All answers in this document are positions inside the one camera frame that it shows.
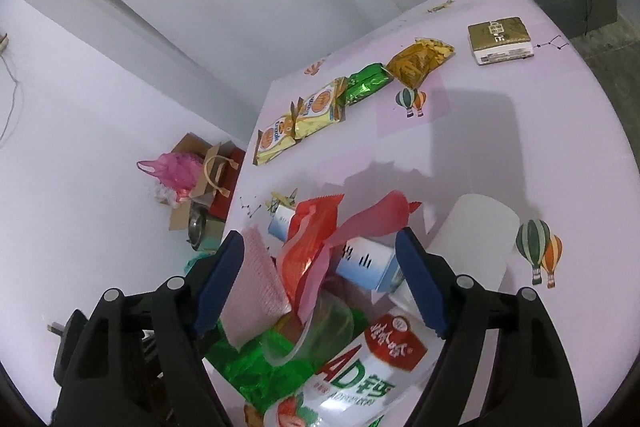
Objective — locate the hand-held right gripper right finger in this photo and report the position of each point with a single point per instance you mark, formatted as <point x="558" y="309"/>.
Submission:
<point x="420" y="282"/>

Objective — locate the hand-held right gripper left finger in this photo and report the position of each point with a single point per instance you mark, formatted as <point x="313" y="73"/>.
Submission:
<point x="220" y="282"/>

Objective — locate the white paper cup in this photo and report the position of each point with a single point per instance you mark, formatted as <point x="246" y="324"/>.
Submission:
<point x="475" y="237"/>

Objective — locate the pink plastic wrapper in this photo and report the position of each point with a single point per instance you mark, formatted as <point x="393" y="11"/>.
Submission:
<point x="375" y="217"/>

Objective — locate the red plastic wrapper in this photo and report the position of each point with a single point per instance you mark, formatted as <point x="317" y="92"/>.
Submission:
<point x="307" y="237"/>

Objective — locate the white drink bottle red cap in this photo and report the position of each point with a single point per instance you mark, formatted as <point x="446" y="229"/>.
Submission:
<point x="360" y="382"/>

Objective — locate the teal plastic bag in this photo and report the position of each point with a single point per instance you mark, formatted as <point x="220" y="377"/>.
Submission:
<point x="196" y="263"/>

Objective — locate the pink textured packet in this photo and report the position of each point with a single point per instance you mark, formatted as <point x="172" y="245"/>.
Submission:
<point x="255" y="287"/>

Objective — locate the teal box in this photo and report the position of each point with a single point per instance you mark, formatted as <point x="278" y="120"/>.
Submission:
<point x="215" y="237"/>

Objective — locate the steel pot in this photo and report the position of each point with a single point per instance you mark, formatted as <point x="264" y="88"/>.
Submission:
<point x="197" y="227"/>

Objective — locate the brown cardboard box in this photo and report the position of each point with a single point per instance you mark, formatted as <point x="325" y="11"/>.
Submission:
<point x="182" y="214"/>

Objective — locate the green snack bag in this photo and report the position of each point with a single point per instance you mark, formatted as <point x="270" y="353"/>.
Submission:
<point x="240" y="364"/>

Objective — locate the small blue white carton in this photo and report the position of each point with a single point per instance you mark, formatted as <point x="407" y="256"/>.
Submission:
<point x="281" y="221"/>

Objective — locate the red gift bag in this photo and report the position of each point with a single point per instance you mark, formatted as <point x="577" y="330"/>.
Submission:
<point x="227" y="187"/>

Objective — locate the clear plastic cup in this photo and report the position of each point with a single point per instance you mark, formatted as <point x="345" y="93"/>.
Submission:
<point x="325" y="327"/>

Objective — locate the pink plastic bag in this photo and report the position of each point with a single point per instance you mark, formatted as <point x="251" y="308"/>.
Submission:
<point x="172" y="169"/>

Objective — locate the yellow biscuit packet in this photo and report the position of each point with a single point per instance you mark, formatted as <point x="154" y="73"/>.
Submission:
<point x="320" y="107"/>
<point x="272" y="139"/>

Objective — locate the pink printed tablecloth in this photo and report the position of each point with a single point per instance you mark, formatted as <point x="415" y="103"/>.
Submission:
<point x="500" y="147"/>

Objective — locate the green foil packet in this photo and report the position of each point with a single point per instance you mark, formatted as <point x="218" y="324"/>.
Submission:
<point x="367" y="82"/>

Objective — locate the orange snack packet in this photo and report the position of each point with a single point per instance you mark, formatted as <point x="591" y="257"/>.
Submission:
<point x="417" y="59"/>

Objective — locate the gold cardboard box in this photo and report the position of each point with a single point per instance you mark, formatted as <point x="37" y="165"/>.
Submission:
<point x="500" y="37"/>

